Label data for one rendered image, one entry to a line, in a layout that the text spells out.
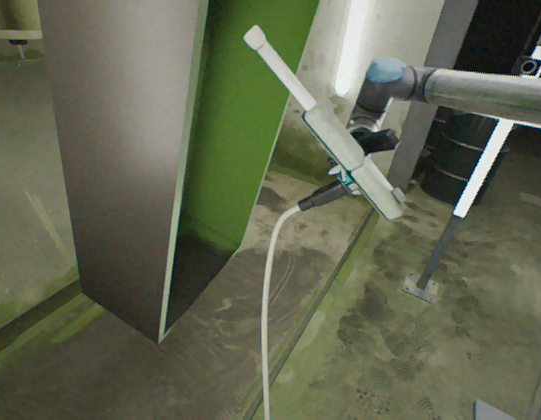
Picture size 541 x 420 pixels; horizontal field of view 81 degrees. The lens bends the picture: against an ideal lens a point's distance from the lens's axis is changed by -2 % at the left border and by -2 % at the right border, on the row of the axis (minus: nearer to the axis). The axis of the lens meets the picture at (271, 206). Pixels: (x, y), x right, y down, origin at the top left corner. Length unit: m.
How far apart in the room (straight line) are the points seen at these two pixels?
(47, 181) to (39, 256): 0.38
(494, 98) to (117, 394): 1.65
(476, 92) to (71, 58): 0.84
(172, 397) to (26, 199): 1.17
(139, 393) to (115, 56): 1.34
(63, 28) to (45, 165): 1.30
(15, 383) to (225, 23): 1.67
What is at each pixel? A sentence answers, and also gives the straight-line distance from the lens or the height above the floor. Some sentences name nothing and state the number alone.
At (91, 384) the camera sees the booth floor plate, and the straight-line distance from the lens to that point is 1.73.
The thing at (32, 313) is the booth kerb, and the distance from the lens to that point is 1.95.
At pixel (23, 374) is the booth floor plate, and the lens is 1.87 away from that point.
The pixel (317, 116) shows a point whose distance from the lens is 0.63.
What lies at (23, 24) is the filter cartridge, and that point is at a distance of 1.76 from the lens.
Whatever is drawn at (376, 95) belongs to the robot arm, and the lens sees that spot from 0.91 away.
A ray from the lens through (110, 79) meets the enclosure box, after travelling 0.72.
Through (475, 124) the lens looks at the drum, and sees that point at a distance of 3.16.
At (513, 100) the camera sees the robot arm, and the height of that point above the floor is 1.37.
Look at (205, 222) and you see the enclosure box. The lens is 1.62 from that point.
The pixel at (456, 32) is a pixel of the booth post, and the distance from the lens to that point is 2.59.
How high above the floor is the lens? 1.49
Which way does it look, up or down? 34 degrees down
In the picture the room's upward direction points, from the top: 7 degrees clockwise
